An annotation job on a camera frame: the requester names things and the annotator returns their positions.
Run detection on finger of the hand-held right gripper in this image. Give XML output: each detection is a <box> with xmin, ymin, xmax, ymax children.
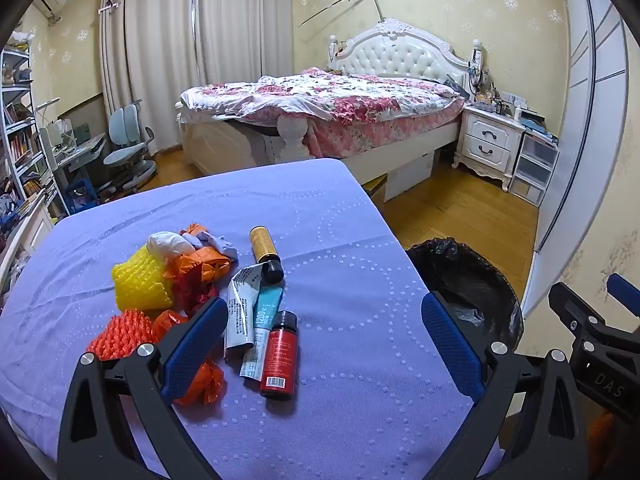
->
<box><xmin>548</xmin><ymin>282</ymin><xmax>610</xmax><ymax>343</ymax></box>
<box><xmin>606</xmin><ymin>273</ymin><xmax>640</xmax><ymax>319</ymax></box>

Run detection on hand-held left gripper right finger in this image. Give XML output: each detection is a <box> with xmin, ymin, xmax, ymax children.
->
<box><xmin>421</xmin><ymin>291</ymin><xmax>583</xmax><ymax>480</ymax></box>

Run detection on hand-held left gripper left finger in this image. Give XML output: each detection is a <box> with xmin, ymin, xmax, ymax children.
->
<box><xmin>57</xmin><ymin>296</ymin><xmax>231</xmax><ymax>480</ymax></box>

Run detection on orange plastic bag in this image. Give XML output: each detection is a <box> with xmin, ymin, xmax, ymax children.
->
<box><xmin>152</xmin><ymin>310</ymin><xmax>226</xmax><ymax>407</ymax></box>

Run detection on red wrapper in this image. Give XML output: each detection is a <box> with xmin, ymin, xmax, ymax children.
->
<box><xmin>172</xmin><ymin>275</ymin><xmax>221</xmax><ymax>318</ymax></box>

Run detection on white squeezed tube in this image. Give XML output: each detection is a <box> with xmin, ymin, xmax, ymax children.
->
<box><xmin>223</xmin><ymin>263</ymin><xmax>263</xmax><ymax>361</ymax></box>

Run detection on bin with black liner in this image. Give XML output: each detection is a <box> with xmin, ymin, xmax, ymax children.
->
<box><xmin>404</xmin><ymin>236</ymin><xmax>525</xmax><ymax>356</ymax></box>

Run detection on red foam fruit net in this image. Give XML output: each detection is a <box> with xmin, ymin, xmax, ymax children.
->
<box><xmin>86</xmin><ymin>310</ymin><xmax>161</xmax><ymax>363</ymax></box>

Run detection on teal squeezed tube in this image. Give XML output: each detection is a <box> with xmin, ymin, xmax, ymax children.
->
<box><xmin>239</xmin><ymin>284</ymin><xmax>283</xmax><ymax>381</ymax></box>

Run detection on red bottle with black cap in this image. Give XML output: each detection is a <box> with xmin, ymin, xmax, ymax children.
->
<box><xmin>259</xmin><ymin>310</ymin><xmax>299</xmax><ymax>401</ymax></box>

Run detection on yellow foam fruit net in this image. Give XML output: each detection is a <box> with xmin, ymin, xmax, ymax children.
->
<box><xmin>111</xmin><ymin>247</ymin><xmax>173</xmax><ymax>311</ymax></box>

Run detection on yellow bottle with black cap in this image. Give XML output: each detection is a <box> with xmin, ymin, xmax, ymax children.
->
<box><xmin>249</xmin><ymin>226</ymin><xmax>285</xmax><ymax>284</ymax></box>

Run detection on orange wrapper with dark print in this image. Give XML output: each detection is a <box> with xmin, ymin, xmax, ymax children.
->
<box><xmin>162</xmin><ymin>247</ymin><xmax>232</xmax><ymax>286</ymax></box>

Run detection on purple white crumpled wrapper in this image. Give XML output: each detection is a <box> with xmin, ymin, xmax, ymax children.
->
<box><xmin>180</xmin><ymin>224</ymin><xmax>240</xmax><ymax>264</ymax></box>

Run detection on white crumpled tissue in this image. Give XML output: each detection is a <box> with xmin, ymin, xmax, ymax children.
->
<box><xmin>146</xmin><ymin>231</ymin><xmax>197</xmax><ymax>261</ymax></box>

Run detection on clear plastic drawer unit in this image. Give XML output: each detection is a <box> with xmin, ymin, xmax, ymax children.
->
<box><xmin>509</xmin><ymin>132</ymin><xmax>560</xmax><ymax>208</ymax></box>

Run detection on white cardboard box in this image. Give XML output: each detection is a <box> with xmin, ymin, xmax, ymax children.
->
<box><xmin>385</xmin><ymin>152</ymin><xmax>436</xmax><ymax>203</ymax></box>

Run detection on purple tablecloth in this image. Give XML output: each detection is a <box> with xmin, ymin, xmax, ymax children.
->
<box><xmin>0</xmin><ymin>157</ymin><xmax>506</xmax><ymax>480</ymax></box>

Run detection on white wardrobe sliding door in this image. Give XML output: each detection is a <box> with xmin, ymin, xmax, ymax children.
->
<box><xmin>530</xmin><ymin>0</ymin><xmax>640</xmax><ymax>321</ymax></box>

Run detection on blue plastic stool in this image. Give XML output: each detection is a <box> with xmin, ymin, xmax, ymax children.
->
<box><xmin>65</xmin><ymin>180</ymin><xmax>101</xmax><ymax>217</ymax></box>

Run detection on white nightstand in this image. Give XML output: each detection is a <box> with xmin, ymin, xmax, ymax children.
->
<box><xmin>452</xmin><ymin>105</ymin><xmax>526</xmax><ymax>193</ymax></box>

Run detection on white low cabinet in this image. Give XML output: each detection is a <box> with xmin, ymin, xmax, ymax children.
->
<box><xmin>0</xmin><ymin>205</ymin><xmax>56</xmax><ymax>293</ymax></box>

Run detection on grey study desk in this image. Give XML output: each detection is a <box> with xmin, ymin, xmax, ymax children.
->
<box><xmin>42</xmin><ymin>132</ymin><xmax>108</xmax><ymax>211</ymax></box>

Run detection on light blue desk chair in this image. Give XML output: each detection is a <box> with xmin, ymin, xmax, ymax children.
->
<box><xmin>102</xmin><ymin>103</ymin><xmax>158</xmax><ymax>196</ymax></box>

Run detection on clutter on nightstand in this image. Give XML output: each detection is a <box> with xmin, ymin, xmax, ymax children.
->
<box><xmin>467</xmin><ymin>40</ymin><xmax>526</xmax><ymax>111</ymax></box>

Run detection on floral pink quilt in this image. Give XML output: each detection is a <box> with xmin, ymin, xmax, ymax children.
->
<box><xmin>180</xmin><ymin>67</ymin><xmax>466</xmax><ymax>137</ymax></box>

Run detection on white bookshelf with books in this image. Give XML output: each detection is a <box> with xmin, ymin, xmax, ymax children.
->
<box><xmin>0</xmin><ymin>45</ymin><xmax>56</xmax><ymax>241</ymax></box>

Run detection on white bed with tufted headboard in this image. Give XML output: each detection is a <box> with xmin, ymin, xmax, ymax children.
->
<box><xmin>175</xmin><ymin>17</ymin><xmax>473</xmax><ymax>187</ymax></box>

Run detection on beige curtain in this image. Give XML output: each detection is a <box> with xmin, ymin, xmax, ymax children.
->
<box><xmin>97</xmin><ymin>0</ymin><xmax>198</xmax><ymax>156</ymax></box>
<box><xmin>195</xmin><ymin>0</ymin><xmax>296</xmax><ymax>91</ymax></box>

